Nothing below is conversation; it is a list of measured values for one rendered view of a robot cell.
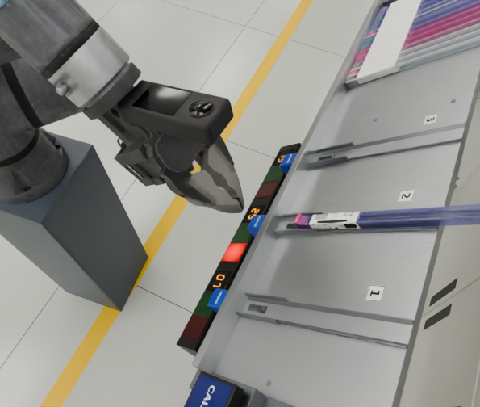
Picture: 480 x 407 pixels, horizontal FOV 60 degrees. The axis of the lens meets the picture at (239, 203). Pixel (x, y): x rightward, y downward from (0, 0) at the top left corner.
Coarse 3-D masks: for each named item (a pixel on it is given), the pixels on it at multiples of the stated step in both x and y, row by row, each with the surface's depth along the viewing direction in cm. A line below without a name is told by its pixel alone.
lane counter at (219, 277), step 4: (216, 272) 55; (220, 272) 55; (224, 272) 54; (228, 272) 54; (216, 276) 55; (220, 276) 54; (224, 276) 54; (228, 276) 53; (212, 280) 55; (216, 280) 54; (220, 280) 54; (224, 280) 53; (212, 284) 54; (216, 284) 54; (220, 284) 53; (224, 284) 52; (208, 288) 54; (212, 288) 54; (216, 288) 53; (220, 288) 52
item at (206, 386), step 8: (200, 376) 37; (200, 384) 36; (208, 384) 35; (216, 384) 35; (224, 384) 34; (192, 392) 36; (200, 392) 35; (208, 392) 35; (216, 392) 34; (224, 392) 34; (192, 400) 36; (200, 400) 35; (208, 400) 34; (216, 400) 34; (224, 400) 33
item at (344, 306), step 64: (448, 64) 51; (384, 128) 50; (448, 128) 43; (320, 192) 50; (384, 192) 43; (448, 192) 38; (320, 256) 43; (384, 256) 38; (256, 320) 43; (320, 320) 38; (384, 320) 34; (256, 384) 38; (320, 384) 34; (384, 384) 31
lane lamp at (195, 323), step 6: (192, 318) 52; (198, 318) 51; (204, 318) 51; (192, 324) 51; (198, 324) 51; (204, 324) 50; (186, 330) 51; (192, 330) 51; (198, 330) 50; (186, 336) 51; (192, 336) 50; (198, 336) 49
